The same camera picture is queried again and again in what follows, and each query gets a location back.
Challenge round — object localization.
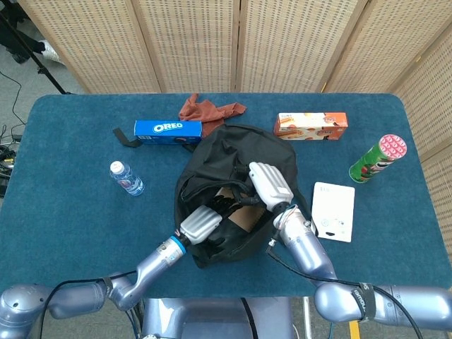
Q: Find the black floor cable bundle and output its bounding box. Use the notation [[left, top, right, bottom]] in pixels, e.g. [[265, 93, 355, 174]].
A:
[[0, 70, 28, 198]]

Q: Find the white table leg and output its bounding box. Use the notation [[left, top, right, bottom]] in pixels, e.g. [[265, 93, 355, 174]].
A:
[[302, 296, 312, 339]]

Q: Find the orange wafer biscuit box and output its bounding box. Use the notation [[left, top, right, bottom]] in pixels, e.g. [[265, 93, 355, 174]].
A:
[[273, 112, 349, 142]]

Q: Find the green Pringles chips can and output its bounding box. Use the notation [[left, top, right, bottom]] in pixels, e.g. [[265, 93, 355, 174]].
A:
[[348, 133, 408, 184]]

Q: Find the black fabric backpack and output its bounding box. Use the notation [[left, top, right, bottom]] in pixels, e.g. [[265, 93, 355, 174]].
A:
[[112, 123, 321, 270]]

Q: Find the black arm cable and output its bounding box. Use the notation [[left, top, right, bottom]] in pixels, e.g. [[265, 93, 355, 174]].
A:
[[265, 239, 424, 339], [37, 270, 139, 339]]

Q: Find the black printed velcro strap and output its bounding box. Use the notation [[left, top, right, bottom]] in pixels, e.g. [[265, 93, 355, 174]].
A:
[[352, 281, 376, 321]]

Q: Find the blue carpet table cover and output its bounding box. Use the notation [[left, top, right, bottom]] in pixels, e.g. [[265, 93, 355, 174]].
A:
[[0, 93, 452, 301]]

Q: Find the blue-grey robot torso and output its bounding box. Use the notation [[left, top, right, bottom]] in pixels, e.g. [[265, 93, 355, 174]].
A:
[[141, 296, 296, 339]]

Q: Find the clear plastic water bottle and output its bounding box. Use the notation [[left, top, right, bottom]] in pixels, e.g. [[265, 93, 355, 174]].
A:
[[109, 160, 145, 197]]

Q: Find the black tripod stand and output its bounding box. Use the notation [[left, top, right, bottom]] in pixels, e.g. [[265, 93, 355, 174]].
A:
[[0, 6, 72, 95]]

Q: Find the white flat card package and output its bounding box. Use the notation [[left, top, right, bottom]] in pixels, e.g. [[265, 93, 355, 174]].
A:
[[310, 182, 355, 244]]

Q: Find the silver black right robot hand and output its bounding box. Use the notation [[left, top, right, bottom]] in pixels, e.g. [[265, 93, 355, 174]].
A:
[[232, 161, 295, 213]]

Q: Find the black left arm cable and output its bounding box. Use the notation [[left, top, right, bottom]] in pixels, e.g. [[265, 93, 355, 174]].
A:
[[37, 270, 139, 339]]

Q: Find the white sneaker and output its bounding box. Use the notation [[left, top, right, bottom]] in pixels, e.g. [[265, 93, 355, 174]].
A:
[[39, 39, 66, 65]]

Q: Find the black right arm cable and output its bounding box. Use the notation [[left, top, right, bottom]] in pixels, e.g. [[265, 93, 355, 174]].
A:
[[265, 239, 424, 339]]

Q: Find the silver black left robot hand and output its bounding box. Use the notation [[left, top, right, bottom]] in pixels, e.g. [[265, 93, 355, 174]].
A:
[[179, 196, 237, 246]]

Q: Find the blue Oreo cookie box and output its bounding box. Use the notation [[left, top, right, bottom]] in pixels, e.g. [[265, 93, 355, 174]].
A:
[[133, 119, 203, 145]]

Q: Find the rust brown crumpled cloth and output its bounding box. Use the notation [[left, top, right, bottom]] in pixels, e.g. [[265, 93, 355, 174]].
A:
[[178, 93, 248, 137]]

